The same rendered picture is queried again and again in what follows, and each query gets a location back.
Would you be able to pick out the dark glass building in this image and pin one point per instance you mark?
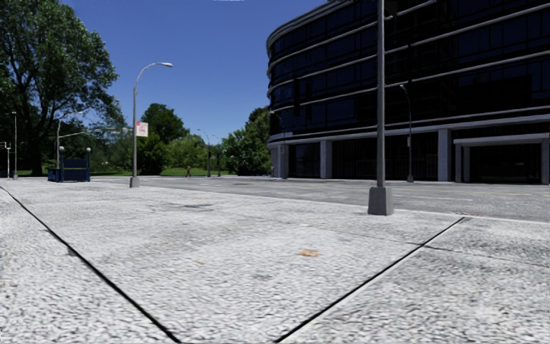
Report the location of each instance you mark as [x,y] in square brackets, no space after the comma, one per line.
[429,86]

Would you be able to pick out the tree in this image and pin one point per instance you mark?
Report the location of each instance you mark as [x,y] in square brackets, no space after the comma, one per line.
[43,64]

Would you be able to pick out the grey street lamp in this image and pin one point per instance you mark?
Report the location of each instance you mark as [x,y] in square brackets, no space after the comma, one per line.
[15,146]
[409,129]
[58,146]
[134,129]

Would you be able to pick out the sign on a post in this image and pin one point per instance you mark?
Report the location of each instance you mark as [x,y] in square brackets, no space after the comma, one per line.
[7,159]

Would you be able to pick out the trees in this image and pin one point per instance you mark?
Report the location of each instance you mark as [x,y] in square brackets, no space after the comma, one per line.
[180,146]

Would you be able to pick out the traffic light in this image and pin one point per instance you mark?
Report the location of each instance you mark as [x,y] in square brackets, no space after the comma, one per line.
[209,159]

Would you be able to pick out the grey pole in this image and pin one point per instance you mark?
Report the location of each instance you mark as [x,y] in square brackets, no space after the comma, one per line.
[380,129]

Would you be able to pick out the dark stairway railing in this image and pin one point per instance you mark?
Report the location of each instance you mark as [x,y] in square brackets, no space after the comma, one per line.
[74,170]

